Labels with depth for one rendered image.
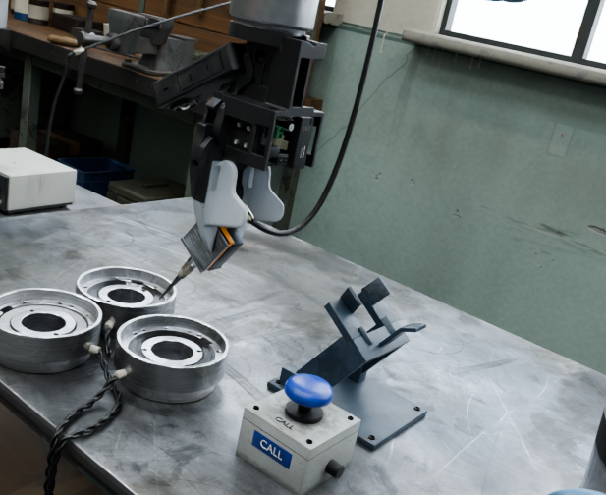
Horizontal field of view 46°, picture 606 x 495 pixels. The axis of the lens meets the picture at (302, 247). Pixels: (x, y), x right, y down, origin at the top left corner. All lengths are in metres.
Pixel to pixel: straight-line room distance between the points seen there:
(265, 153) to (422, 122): 1.74
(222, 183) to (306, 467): 0.26
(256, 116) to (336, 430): 0.27
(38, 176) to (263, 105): 0.88
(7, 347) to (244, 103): 0.30
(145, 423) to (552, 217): 1.69
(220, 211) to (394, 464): 0.27
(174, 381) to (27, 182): 0.86
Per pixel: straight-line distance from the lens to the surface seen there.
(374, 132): 2.42
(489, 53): 2.15
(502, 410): 0.80
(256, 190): 0.70
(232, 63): 0.65
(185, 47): 2.43
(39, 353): 0.68
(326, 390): 0.59
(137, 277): 0.84
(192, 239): 0.72
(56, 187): 1.49
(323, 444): 0.58
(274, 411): 0.60
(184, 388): 0.66
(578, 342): 2.22
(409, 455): 0.68
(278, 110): 0.61
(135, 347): 0.69
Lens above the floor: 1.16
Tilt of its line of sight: 18 degrees down
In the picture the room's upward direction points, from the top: 12 degrees clockwise
